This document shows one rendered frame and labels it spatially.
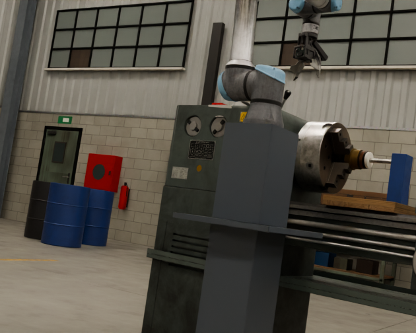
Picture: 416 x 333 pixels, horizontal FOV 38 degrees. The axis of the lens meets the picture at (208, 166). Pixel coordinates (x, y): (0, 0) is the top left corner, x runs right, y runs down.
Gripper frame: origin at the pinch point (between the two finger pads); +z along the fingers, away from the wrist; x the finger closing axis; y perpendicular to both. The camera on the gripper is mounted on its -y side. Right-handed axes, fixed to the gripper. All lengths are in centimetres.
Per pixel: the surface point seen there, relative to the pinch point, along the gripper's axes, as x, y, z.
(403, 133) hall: -341, -580, -95
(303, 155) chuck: 9.8, 6.4, 35.2
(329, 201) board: 26, 5, 54
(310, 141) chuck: 11.6, 5.4, 28.8
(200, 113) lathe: -37, 28, 20
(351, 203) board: 35, 3, 53
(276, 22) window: -567, -502, -279
